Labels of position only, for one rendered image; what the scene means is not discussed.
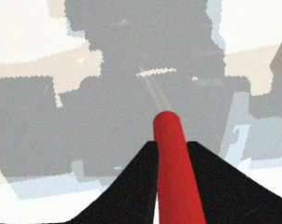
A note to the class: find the red peg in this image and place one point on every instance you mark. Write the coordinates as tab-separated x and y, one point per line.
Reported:
177	192

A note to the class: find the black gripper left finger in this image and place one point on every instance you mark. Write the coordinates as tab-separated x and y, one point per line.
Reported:
131	198

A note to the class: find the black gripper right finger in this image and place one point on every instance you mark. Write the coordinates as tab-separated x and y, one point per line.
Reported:
227	195

